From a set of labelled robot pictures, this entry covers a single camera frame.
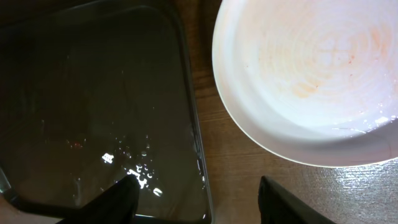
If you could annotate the brown serving tray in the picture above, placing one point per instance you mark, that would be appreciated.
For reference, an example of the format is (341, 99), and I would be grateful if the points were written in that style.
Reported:
(98, 97)

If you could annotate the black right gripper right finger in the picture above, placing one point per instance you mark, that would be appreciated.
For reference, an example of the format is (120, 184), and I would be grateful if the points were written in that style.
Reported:
(278, 206)

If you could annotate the white plate with ketchup streak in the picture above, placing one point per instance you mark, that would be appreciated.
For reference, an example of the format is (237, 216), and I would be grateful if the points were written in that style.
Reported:
(315, 81)

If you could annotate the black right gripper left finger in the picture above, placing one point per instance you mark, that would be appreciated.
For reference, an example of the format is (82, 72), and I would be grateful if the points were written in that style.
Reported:
(109, 205)

